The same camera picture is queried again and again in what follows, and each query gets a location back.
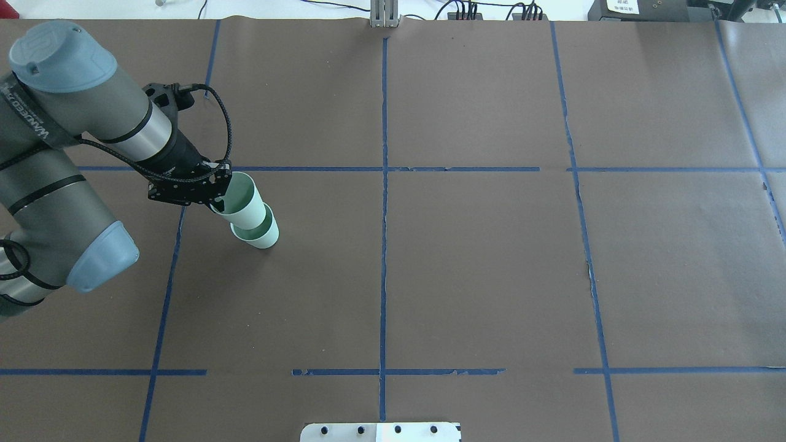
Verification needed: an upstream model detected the left black power strip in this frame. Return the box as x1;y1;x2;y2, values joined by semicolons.
447;4;483;21

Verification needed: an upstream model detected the white camera pole base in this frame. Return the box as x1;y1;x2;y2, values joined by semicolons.
300;422;462;441

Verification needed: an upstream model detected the green paper cup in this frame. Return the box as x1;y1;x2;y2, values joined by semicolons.
230;203;279;249
218;171;266;229

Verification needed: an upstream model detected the brown paper table cover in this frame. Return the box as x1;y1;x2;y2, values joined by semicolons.
2;17;784;441

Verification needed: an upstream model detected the black power strip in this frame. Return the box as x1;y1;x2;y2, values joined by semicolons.
506;3;548;21
447;4;483;21

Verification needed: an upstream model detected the black computer box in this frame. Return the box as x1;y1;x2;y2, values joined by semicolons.
586;1;723;23

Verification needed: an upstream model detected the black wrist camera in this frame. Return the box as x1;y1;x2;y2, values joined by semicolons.
141;83;195;112

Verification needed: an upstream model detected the aluminium frame post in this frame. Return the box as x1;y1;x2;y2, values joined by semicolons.
370;0;402;28

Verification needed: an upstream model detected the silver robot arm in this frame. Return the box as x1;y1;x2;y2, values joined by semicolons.
1;20;232;320

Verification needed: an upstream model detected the right black power strip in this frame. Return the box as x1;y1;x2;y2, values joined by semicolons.
506;3;548;21

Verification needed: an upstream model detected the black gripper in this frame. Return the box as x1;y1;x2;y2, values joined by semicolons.
138;126;233;215

